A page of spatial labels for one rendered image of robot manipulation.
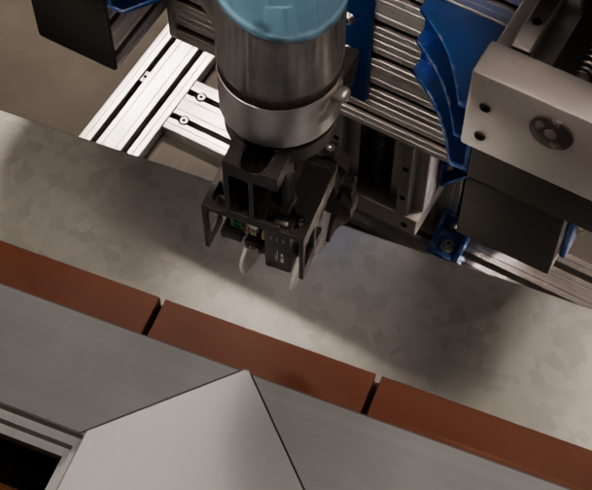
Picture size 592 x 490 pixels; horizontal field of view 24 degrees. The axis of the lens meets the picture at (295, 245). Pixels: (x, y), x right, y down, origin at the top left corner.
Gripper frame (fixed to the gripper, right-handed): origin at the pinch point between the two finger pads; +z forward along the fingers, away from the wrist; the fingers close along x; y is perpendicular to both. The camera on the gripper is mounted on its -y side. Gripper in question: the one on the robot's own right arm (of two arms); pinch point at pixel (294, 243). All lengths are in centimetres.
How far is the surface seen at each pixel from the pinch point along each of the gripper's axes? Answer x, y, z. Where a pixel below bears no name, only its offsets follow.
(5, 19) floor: -80, -72, 90
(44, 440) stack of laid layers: -12.5, 18.5, 7.5
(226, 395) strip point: -1.0, 11.0, 5.3
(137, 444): -5.4, 17.0, 5.2
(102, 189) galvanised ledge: -23.8, -11.0, 22.1
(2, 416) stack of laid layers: -15.9, 18.3, 6.4
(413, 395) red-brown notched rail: 11.6, 4.9, 7.5
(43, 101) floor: -66, -59, 90
